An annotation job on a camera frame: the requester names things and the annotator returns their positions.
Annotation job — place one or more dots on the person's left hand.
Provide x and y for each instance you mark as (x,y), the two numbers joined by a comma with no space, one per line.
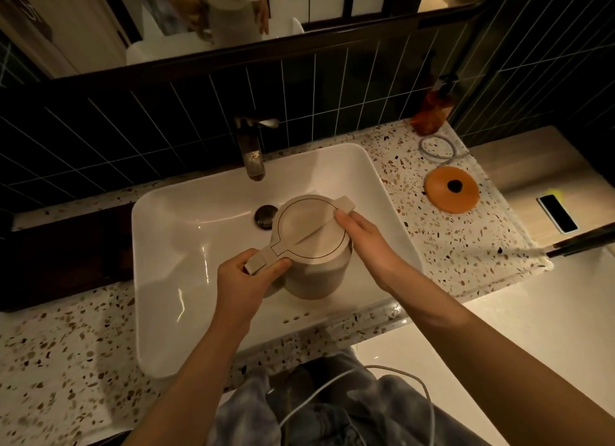
(235,292)

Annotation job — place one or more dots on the person's right hand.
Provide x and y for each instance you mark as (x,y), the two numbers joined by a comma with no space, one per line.
(374,253)

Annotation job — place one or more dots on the person's right thumb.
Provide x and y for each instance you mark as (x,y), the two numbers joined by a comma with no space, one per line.
(347,219)

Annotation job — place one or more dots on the person's left thumb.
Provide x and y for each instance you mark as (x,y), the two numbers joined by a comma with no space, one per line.
(276,269)

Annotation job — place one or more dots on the beige electric kettle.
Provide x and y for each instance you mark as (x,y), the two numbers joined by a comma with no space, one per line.
(307,232)

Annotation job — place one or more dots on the person's right forearm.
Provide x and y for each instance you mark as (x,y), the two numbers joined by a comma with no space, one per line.
(480,354)

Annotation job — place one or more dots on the person's left forearm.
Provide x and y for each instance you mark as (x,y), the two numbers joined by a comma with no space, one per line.
(192,388)

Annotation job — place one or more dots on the round metal drain stopper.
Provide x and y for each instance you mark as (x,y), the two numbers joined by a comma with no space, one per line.
(265,216)

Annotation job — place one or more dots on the white ceramic sink basin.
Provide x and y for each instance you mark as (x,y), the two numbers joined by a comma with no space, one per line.
(192,248)

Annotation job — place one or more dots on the round orange kettle base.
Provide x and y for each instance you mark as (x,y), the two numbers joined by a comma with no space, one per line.
(444,198)

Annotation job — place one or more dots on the metal sink faucet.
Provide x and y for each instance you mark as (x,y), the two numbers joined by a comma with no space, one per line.
(249,148)

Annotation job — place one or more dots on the amber soap pump bottle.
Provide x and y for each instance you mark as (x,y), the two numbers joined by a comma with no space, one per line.
(431,112)

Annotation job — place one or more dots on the person's grey tie-dye clothing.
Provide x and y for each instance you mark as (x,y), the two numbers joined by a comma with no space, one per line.
(374,417)

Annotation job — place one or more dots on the light wooden ledge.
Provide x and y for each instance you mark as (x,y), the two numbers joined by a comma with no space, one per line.
(519,172)

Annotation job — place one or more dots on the black smartphone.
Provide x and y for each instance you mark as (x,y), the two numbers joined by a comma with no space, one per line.
(557,213)

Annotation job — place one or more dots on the dark wooden panel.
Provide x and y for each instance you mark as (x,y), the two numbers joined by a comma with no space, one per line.
(62,258)

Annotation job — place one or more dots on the dark metal bar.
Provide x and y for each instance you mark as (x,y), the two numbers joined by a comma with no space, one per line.
(586,241)

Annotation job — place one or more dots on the dark framed wall mirror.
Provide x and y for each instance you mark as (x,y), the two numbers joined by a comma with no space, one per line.
(326,4)

